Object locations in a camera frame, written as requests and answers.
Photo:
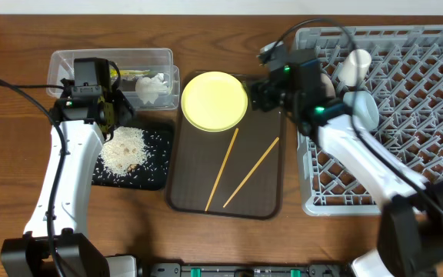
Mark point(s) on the cooked rice leftovers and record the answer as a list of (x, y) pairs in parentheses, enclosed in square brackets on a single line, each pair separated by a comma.
[(125, 152)]

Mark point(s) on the light blue bowl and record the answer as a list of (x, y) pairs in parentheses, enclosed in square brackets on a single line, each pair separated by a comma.
[(365, 108)]

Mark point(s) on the wooden chopstick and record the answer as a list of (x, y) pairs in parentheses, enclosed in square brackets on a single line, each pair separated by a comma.
[(222, 168), (252, 171)]

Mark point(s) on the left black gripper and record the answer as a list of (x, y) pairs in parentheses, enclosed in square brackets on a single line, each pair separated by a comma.
[(119, 109)]

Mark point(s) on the black waste tray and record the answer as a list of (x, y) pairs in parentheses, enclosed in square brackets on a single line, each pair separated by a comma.
[(152, 169)]

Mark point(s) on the green yellow wrapper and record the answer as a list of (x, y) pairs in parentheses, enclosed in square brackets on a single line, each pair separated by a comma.
[(129, 73)]

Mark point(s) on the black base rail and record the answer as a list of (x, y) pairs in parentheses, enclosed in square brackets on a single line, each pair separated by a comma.
[(244, 270)]

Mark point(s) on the pink white bowl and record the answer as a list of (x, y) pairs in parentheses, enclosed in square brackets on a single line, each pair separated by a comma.
[(326, 89)]

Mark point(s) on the brown serving tray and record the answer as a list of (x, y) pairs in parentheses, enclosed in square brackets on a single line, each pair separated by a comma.
[(198, 155)]

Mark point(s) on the pale green cup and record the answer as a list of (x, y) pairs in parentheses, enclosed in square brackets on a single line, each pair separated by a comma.
[(355, 67)]

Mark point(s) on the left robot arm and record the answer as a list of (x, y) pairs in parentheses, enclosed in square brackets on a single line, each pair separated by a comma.
[(55, 239)]

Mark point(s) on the crumpled white tissue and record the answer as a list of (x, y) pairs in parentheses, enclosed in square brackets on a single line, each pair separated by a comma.
[(149, 89)]

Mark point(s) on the grey dishwasher rack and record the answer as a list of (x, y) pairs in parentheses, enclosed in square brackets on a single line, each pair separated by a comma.
[(405, 79)]

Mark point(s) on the yellow plate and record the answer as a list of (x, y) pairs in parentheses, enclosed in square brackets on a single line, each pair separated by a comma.
[(214, 101)]

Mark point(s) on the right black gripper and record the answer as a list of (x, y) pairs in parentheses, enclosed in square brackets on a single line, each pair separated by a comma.
[(262, 91)]

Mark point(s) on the clear plastic bin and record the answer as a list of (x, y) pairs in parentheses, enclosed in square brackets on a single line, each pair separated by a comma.
[(156, 60)]

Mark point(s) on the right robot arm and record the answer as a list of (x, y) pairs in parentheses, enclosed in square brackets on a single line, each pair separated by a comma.
[(410, 237)]

